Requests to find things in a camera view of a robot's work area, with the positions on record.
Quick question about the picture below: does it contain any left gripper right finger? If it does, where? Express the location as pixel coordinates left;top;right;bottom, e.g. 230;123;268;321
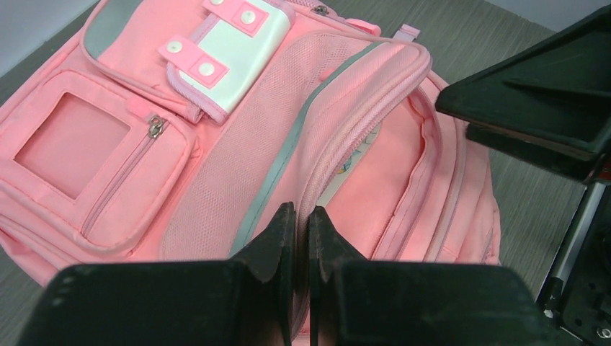
307;206;365;345

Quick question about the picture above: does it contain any clear plastic stationery pack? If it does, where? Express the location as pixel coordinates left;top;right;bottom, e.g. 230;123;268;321
317;124;381;207

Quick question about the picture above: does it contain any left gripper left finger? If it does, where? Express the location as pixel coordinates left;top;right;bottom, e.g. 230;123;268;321
231;202;296;345

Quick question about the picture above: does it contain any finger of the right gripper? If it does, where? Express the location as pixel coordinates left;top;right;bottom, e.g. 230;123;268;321
436;6;610;160
466;125;597;184

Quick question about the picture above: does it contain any pink student backpack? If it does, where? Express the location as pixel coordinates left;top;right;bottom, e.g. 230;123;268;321
0;0;502;346

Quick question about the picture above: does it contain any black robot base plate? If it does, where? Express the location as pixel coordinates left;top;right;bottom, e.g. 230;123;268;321
537;182;610;345

